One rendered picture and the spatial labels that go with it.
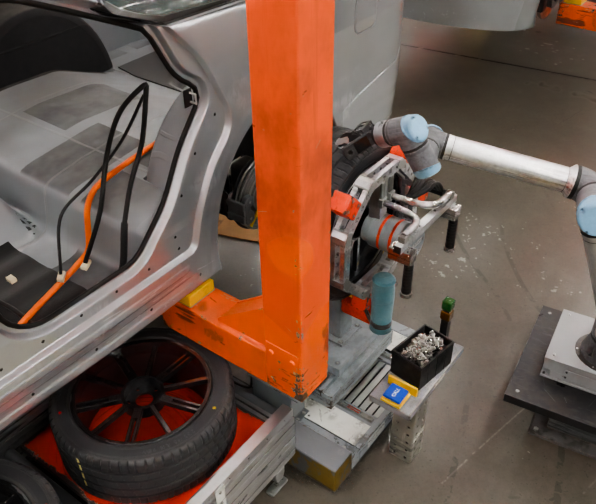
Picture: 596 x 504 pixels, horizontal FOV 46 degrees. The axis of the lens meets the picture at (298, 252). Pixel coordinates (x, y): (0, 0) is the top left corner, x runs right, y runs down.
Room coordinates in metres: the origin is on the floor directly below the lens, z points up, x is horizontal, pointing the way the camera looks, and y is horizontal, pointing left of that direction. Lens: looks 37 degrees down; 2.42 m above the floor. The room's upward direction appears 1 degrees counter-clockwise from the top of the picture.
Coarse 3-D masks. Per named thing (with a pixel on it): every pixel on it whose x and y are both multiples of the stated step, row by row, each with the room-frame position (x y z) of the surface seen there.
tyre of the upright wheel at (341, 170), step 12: (336, 132) 2.39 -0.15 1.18; (336, 156) 2.23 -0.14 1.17; (360, 156) 2.22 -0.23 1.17; (372, 156) 2.28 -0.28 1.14; (384, 156) 2.35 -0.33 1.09; (336, 168) 2.17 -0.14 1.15; (348, 168) 2.16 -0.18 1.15; (360, 168) 2.21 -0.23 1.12; (336, 180) 2.13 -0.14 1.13; (348, 180) 2.15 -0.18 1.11; (396, 216) 2.46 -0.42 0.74; (372, 264) 2.32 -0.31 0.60; (360, 276) 2.25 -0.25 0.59; (336, 288) 2.11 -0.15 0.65; (336, 300) 2.12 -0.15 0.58
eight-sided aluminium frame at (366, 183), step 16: (384, 160) 2.27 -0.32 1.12; (400, 160) 2.27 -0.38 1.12; (368, 176) 2.18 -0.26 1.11; (384, 176) 2.19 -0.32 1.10; (400, 176) 2.39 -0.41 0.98; (352, 192) 2.12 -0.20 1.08; (368, 192) 2.10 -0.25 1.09; (416, 208) 2.42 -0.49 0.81; (336, 224) 2.05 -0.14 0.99; (352, 224) 2.03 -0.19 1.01; (336, 240) 2.01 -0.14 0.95; (336, 256) 2.03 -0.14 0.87; (384, 256) 2.32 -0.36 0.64; (336, 272) 2.03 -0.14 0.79; (368, 272) 2.24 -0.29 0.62; (352, 288) 2.04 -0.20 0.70; (368, 288) 2.14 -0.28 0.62
